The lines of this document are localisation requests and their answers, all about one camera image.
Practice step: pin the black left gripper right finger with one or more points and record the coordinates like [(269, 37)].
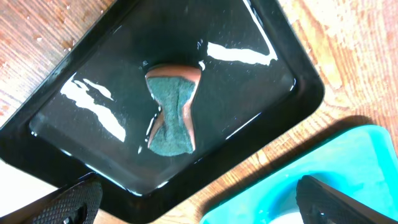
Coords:
[(320, 204)]

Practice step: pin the black rectangular tray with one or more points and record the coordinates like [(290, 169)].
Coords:
[(94, 112)]

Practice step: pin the teal plastic serving tray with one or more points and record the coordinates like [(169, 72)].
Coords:
[(360, 162)]

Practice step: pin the white plate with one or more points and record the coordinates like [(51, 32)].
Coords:
[(288, 218)]

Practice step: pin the black orange sponge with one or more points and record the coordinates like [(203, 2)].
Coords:
[(173, 87)]

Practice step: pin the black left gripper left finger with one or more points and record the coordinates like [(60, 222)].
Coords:
[(75, 203)]

